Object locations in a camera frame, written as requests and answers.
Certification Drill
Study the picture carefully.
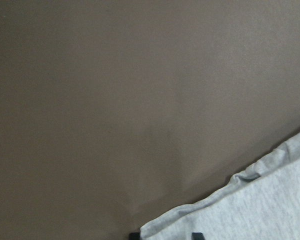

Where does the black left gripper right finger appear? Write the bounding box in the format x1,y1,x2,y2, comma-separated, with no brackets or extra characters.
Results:
191,232,205,240

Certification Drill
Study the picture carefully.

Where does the grey cartoon print t-shirt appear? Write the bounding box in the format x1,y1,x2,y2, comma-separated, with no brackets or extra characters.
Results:
140,133,300,240

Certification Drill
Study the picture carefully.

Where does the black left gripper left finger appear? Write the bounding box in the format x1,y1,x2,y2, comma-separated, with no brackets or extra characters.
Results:
128,232,141,240

